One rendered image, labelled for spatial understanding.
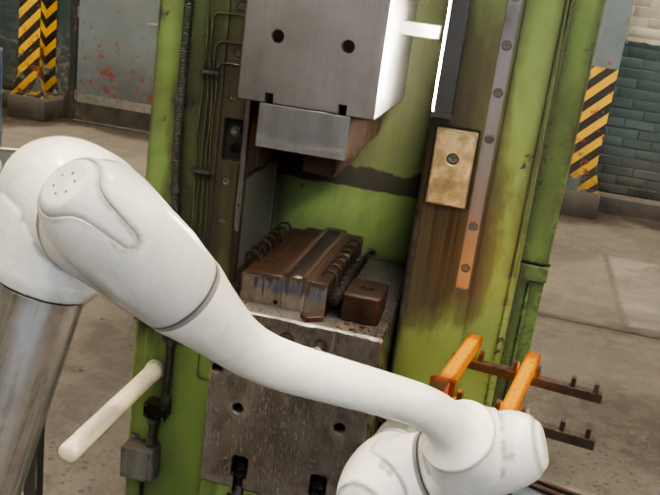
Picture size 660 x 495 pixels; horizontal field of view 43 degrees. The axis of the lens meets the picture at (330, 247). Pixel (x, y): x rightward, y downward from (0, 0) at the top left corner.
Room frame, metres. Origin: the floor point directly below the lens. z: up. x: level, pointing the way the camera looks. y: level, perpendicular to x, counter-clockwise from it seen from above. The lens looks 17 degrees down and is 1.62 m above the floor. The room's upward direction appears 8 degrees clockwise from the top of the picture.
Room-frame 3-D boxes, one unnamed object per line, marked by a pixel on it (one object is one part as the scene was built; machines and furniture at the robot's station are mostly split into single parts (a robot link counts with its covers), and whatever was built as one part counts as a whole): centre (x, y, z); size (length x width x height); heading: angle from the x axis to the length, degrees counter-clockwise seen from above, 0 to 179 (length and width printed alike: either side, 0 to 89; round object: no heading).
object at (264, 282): (1.99, 0.05, 0.96); 0.42 x 0.20 x 0.09; 169
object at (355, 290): (1.81, -0.10, 0.95); 0.12 x 0.08 x 0.06; 169
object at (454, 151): (1.85, -0.24, 1.27); 0.09 x 0.02 x 0.17; 79
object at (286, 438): (1.99, 0.00, 0.69); 0.56 x 0.38 x 0.45; 169
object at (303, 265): (1.98, 0.03, 0.99); 0.42 x 0.05 x 0.01; 169
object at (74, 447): (1.76, 0.45, 0.62); 0.44 x 0.05 x 0.05; 169
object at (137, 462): (1.96, 0.42, 0.36); 0.09 x 0.07 x 0.12; 79
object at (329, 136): (1.99, 0.05, 1.32); 0.42 x 0.20 x 0.10; 169
